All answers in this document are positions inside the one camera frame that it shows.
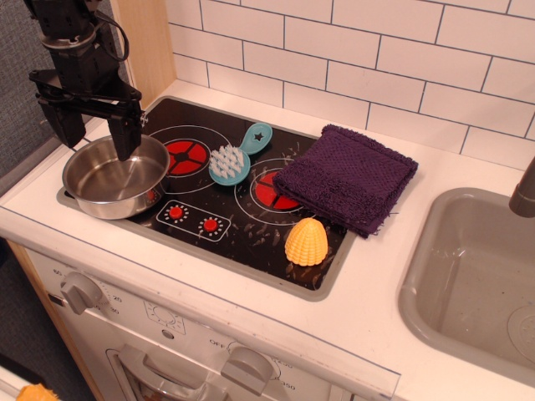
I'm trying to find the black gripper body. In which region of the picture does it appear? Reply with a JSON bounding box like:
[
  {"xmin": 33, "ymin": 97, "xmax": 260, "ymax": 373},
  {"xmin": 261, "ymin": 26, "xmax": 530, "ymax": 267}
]
[{"xmin": 29, "ymin": 39, "xmax": 143, "ymax": 118}]

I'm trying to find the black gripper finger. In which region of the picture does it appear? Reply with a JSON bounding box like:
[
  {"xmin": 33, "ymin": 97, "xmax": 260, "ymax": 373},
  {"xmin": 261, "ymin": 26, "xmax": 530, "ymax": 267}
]
[
  {"xmin": 38, "ymin": 101, "xmax": 86, "ymax": 147},
  {"xmin": 108, "ymin": 114, "xmax": 143, "ymax": 161}
]

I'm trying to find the teal brush with white bristles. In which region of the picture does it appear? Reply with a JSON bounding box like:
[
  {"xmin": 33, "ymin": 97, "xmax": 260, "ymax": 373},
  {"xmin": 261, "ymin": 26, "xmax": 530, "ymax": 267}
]
[{"xmin": 208, "ymin": 123, "xmax": 273, "ymax": 186}]

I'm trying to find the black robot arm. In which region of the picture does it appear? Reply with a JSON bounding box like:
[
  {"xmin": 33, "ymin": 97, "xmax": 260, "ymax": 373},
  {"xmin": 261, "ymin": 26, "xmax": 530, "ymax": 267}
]
[{"xmin": 26, "ymin": 1, "xmax": 144, "ymax": 161}]

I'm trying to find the stainless steel pot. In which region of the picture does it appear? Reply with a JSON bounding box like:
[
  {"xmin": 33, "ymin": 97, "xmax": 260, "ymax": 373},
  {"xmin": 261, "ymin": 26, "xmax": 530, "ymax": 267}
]
[{"xmin": 63, "ymin": 135, "xmax": 170, "ymax": 220}]

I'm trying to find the wooden side panel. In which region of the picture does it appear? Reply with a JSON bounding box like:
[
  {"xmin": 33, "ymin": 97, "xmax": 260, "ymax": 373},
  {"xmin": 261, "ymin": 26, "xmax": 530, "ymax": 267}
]
[{"xmin": 111, "ymin": 0, "xmax": 176, "ymax": 109}]

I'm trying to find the left red stove knob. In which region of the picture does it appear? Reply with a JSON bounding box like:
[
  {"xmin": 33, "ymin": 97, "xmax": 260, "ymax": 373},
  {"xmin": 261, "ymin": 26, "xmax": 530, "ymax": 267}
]
[{"xmin": 168, "ymin": 206, "xmax": 184, "ymax": 220}]

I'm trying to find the red stove knob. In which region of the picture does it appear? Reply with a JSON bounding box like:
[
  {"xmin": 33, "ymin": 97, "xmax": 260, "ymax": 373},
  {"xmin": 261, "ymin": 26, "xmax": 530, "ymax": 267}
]
[
  {"xmin": 168, "ymin": 206, "xmax": 184, "ymax": 220},
  {"xmin": 202, "ymin": 218, "xmax": 219, "ymax": 233}
]

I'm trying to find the black toy stovetop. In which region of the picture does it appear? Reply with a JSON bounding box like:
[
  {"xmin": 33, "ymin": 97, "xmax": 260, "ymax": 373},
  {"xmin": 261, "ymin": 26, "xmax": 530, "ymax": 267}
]
[{"xmin": 116, "ymin": 97, "xmax": 354, "ymax": 301}]

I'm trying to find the right red stove knob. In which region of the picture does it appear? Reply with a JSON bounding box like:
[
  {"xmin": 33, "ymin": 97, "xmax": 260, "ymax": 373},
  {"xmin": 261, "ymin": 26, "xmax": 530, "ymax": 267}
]
[{"xmin": 202, "ymin": 218, "xmax": 219, "ymax": 233}]

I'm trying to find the grey timer knob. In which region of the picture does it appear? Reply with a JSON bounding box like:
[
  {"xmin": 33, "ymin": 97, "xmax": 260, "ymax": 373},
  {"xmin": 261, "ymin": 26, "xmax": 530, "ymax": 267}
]
[{"xmin": 60, "ymin": 272, "xmax": 103, "ymax": 315}]

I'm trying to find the yellow plastic corn piece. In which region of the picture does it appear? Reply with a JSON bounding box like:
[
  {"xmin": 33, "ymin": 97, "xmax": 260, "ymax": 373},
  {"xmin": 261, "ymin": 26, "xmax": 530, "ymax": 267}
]
[{"xmin": 285, "ymin": 218, "xmax": 329, "ymax": 266}]

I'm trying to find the purple folded towel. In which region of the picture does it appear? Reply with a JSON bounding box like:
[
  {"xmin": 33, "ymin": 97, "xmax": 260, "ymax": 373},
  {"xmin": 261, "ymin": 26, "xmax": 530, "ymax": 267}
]
[{"xmin": 273, "ymin": 124, "xmax": 419, "ymax": 238}]

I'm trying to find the grey oven knob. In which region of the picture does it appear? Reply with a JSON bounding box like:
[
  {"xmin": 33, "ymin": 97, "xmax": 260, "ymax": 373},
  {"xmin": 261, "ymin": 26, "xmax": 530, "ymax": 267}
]
[{"xmin": 221, "ymin": 347, "xmax": 274, "ymax": 396}]

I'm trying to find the orange object bottom left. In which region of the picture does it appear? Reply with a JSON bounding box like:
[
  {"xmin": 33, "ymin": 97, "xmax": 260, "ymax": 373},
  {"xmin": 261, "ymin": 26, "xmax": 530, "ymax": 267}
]
[{"xmin": 16, "ymin": 383, "xmax": 59, "ymax": 401}]

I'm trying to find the grey sink basin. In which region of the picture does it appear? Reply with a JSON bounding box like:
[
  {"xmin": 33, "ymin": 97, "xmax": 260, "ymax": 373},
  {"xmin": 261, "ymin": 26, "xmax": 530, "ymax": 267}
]
[{"xmin": 399, "ymin": 188, "xmax": 534, "ymax": 386}]

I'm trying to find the grey faucet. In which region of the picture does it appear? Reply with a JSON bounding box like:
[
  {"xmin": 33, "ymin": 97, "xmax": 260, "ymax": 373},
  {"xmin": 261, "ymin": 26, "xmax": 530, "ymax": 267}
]
[{"xmin": 509, "ymin": 158, "xmax": 535, "ymax": 218}]

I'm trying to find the grey oven door handle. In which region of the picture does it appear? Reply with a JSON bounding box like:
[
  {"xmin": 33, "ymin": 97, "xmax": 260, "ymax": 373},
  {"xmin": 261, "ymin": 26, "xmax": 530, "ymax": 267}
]
[{"xmin": 116, "ymin": 345, "xmax": 228, "ymax": 400}]

